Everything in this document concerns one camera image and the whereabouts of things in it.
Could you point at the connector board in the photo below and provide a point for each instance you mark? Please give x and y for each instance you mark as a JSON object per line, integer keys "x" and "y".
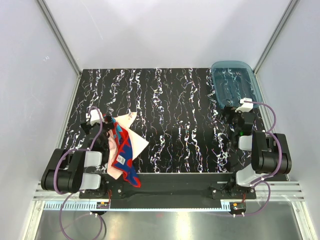
{"x": 238, "y": 208}
{"x": 103, "y": 205}

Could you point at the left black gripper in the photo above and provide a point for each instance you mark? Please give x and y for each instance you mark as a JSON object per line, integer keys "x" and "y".
{"x": 87, "y": 126}

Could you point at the left connector board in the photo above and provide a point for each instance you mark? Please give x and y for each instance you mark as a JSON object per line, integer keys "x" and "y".
{"x": 103, "y": 205}

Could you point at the right connector board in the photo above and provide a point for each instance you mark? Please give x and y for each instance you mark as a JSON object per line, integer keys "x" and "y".
{"x": 238, "y": 208}

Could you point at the pink towel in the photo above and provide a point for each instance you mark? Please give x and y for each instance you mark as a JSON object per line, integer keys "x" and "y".
{"x": 139, "y": 143}

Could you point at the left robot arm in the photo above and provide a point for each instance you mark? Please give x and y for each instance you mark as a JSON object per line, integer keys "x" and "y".
{"x": 64, "y": 172}

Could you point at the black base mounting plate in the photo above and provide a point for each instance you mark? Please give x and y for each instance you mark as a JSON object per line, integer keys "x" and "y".
{"x": 167, "y": 191}

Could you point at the aluminium frame rail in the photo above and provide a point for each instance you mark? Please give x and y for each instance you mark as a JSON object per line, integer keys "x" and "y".
{"x": 281, "y": 191}

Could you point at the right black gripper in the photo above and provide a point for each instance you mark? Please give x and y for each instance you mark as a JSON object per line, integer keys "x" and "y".
{"x": 229, "y": 110}

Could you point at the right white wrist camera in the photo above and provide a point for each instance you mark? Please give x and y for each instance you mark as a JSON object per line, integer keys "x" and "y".
{"x": 246, "y": 105}

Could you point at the red blue patterned towel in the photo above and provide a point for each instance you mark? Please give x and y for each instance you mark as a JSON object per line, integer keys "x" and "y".
{"x": 121, "y": 151}

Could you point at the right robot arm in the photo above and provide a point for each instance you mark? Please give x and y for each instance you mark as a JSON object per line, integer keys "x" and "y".
{"x": 270, "y": 153}

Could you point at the blue transparent plastic bin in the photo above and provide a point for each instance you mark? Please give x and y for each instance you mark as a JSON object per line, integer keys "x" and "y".
{"x": 233, "y": 81}

